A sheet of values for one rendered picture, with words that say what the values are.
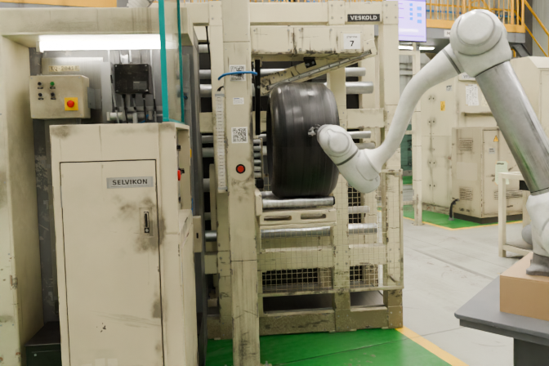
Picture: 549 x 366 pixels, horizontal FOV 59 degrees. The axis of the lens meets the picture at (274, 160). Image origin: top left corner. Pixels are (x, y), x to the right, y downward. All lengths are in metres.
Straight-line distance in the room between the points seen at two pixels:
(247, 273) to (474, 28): 1.50
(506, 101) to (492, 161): 5.30
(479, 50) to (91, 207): 1.27
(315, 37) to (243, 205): 0.97
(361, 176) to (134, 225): 0.80
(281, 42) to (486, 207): 4.69
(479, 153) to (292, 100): 4.74
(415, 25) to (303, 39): 3.98
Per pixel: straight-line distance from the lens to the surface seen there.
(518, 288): 1.69
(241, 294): 2.41
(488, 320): 1.64
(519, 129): 1.50
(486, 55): 1.49
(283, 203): 2.24
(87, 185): 1.68
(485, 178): 6.73
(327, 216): 2.26
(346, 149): 1.69
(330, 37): 2.65
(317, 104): 2.17
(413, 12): 6.53
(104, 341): 1.80
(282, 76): 2.72
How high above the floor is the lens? 1.22
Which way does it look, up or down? 3 degrees down
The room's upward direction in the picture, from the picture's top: 2 degrees counter-clockwise
